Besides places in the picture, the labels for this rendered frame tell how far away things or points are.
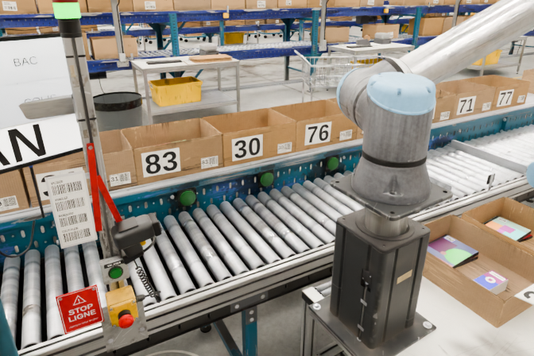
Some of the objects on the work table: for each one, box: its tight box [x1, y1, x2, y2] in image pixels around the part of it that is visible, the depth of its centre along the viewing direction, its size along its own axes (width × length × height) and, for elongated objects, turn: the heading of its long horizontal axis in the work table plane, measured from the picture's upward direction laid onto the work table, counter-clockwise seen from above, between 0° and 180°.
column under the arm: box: [308, 207, 436, 356], centre depth 111 cm, size 26×26×33 cm
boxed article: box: [473, 270, 509, 295], centre depth 126 cm, size 6×10×5 cm, turn 120°
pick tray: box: [461, 197, 534, 256], centre depth 146 cm, size 28×38×10 cm
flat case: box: [483, 216, 532, 242], centre depth 154 cm, size 14×19×2 cm
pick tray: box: [423, 215, 534, 328], centre depth 133 cm, size 28×38×10 cm
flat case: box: [428, 234, 479, 269], centre depth 142 cm, size 14×19×2 cm
